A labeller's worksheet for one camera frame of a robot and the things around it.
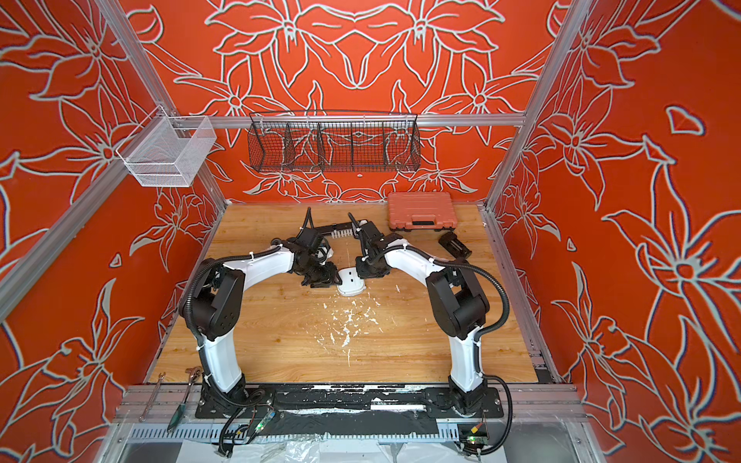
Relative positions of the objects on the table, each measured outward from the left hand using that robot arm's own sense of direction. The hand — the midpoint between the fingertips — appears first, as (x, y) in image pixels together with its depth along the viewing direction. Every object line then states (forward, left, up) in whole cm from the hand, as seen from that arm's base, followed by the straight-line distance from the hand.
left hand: (338, 280), depth 94 cm
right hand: (+3, -8, +3) cm, 9 cm away
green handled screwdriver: (-30, +36, -1) cm, 47 cm away
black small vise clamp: (+18, -41, -1) cm, 45 cm away
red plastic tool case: (+34, -29, +1) cm, 44 cm away
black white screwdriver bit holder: (+23, +4, -1) cm, 23 cm away
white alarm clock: (-1, -5, 0) cm, 5 cm away
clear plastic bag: (-45, +4, -3) cm, 45 cm away
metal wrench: (-32, +45, -3) cm, 56 cm away
